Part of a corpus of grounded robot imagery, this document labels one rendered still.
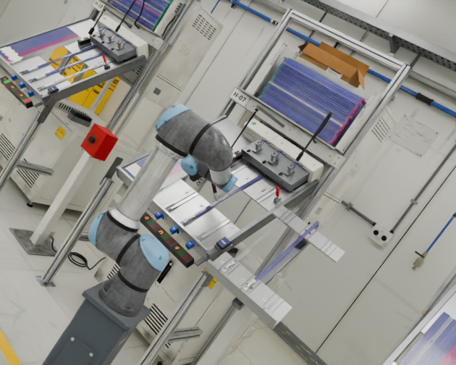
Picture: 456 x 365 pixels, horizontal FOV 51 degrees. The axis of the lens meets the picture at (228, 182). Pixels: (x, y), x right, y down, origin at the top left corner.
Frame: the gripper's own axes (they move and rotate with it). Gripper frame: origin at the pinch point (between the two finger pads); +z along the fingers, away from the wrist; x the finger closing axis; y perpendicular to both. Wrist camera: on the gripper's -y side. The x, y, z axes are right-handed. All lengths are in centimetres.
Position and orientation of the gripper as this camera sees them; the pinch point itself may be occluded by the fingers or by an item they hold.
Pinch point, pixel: (213, 188)
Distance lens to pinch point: 216.8
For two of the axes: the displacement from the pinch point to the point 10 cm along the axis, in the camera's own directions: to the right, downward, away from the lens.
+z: 0.9, 6.1, 7.9
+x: -2.2, -7.6, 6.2
